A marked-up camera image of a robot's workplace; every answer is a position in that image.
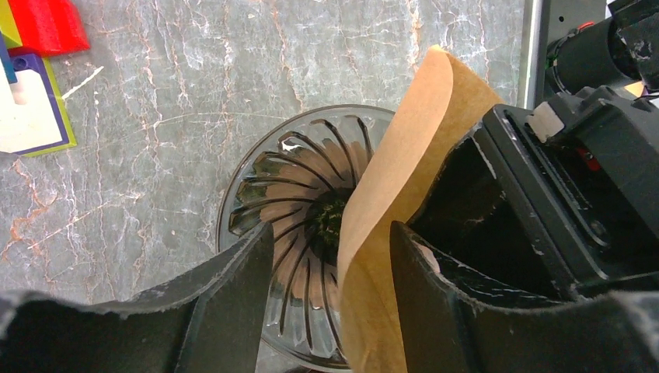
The grey ribbed dripper cone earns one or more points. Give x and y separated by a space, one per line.
299 178

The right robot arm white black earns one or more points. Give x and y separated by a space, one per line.
576 48

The colourful toy block stack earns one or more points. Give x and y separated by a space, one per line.
34 120

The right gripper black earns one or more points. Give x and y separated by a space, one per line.
560 201

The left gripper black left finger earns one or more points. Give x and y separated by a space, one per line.
208 319

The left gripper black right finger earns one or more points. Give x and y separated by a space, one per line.
454 318

